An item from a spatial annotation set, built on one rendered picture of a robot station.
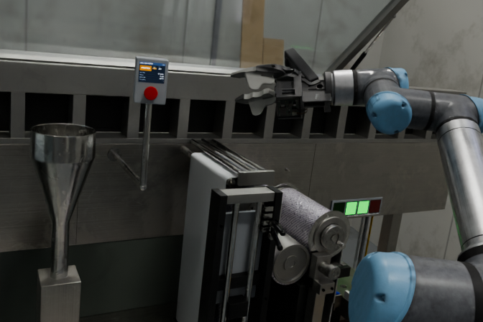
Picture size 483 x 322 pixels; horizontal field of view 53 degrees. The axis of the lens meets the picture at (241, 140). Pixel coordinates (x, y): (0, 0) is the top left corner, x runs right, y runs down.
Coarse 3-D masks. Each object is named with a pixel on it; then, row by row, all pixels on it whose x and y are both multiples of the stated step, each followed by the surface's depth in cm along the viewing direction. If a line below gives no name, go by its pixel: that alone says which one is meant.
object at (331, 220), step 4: (324, 220) 138; (328, 220) 138; (332, 220) 139; (336, 220) 139; (340, 220) 140; (320, 224) 137; (324, 224) 138; (328, 224) 138; (340, 224) 141; (344, 224) 141; (320, 228) 137; (344, 228) 142; (316, 232) 137; (320, 232) 138; (344, 232) 142; (316, 236) 137; (344, 236) 142; (316, 240) 138; (344, 240) 143; (316, 244) 138; (320, 244) 139; (316, 248) 139; (320, 248) 139; (324, 248) 140; (328, 252) 141; (332, 252) 142
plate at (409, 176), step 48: (0, 144) 125; (96, 144) 137; (192, 144) 150; (240, 144) 158; (288, 144) 167; (336, 144) 176; (384, 144) 187; (432, 144) 200; (0, 192) 128; (96, 192) 140; (144, 192) 147; (336, 192) 182; (384, 192) 193; (432, 192) 207; (0, 240) 131; (48, 240) 137; (96, 240) 143
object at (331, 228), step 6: (324, 228) 138; (330, 228) 137; (336, 228) 138; (342, 228) 139; (324, 234) 137; (330, 234) 138; (336, 234) 139; (342, 234) 140; (324, 240) 137; (330, 240) 139; (336, 240) 140; (342, 240) 140; (324, 246) 138; (330, 246) 139; (336, 246) 140
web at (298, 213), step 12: (288, 192) 156; (228, 204) 126; (288, 204) 151; (300, 204) 148; (312, 204) 146; (288, 216) 148; (300, 216) 144; (312, 216) 141; (288, 228) 148; (300, 228) 142; (300, 240) 143; (216, 312) 132
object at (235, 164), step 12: (204, 144) 149; (216, 144) 149; (204, 156) 138; (216, 156) 133; (228, 156) 134; (240, 156) 136; (228, 168) 128; (240, 168) 130; (252, 168) 124; (240, 180) 119; (252, 180) 121; (264, 180) 122
